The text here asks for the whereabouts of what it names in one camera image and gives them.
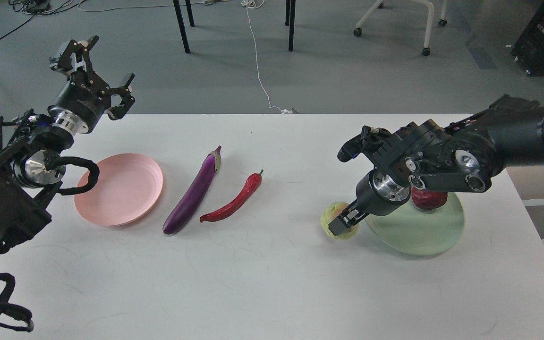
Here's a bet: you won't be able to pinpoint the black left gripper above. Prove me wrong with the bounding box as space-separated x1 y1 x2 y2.
48 36 135 135

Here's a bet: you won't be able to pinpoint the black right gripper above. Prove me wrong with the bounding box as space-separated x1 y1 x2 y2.
329 170 411 235

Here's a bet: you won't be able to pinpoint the yellow green fruit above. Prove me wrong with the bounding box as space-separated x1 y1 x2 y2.
320 202 360 240

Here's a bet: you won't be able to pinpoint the red pomegranate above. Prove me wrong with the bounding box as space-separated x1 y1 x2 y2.
411 187 449 211

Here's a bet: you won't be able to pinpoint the red chili pepper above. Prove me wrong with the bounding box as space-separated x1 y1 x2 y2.
199 169 264 222

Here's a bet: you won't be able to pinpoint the purple eggplant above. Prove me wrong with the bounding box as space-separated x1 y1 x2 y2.
162 145 222 235

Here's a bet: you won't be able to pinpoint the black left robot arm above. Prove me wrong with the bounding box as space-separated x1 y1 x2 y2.
0 36 135 332

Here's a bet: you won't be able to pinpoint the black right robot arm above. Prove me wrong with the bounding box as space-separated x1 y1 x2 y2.
328 95 544 236

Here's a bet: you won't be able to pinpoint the green plate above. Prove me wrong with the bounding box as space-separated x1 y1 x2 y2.
365 192 466 256

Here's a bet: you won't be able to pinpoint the pink plate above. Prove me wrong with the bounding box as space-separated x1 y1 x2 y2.
74 153 164 227

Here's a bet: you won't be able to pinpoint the white wheeled chair base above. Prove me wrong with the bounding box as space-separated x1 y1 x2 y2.
353 0 449 57

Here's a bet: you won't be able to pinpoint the black table legs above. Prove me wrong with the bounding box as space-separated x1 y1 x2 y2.
173 0 296 54

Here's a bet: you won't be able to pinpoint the black cables on floor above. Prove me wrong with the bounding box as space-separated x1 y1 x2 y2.
0 0 206 55

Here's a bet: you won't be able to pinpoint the white cable on floor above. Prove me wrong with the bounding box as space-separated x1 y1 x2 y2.
241 0 292 114

